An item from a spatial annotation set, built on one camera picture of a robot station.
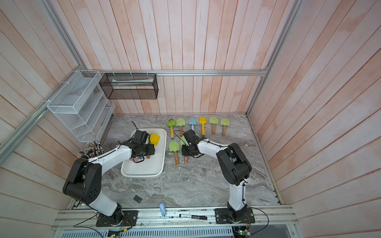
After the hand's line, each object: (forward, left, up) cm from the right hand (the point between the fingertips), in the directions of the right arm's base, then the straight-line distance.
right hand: (184, 152), depth 97 cm
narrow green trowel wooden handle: (-3, -1, +19) cm, 20 cm away
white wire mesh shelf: (+6, +54, +30) cm, 62 cm away
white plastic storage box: (-11, +18, +3) cm, 21 cm away
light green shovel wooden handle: (+30, -22, -1) cm, 37 cm away
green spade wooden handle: (+28, -31, -1) cm, 42 cm away
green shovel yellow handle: (+25, +11, +1) cm, 27 cm away
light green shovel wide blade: (+4, +7, 0) cm, 8 cm away
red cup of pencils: (-10, +50, +17) cm, 54 cm away
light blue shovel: (+27, -5, 0) cm, 28 cm away
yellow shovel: (+29, -14, 0) cm, 32 cm away
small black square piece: (-29, +24, -1) cm, 38 cm away
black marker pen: (-37, -6, 0) cm, 38 cm away
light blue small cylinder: (-35, +9, +1) cm, 36 cm away
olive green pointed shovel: (+27, +4, 0) cm, 27 cm away
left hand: (-2, +21, +4) cm, 21 cm away
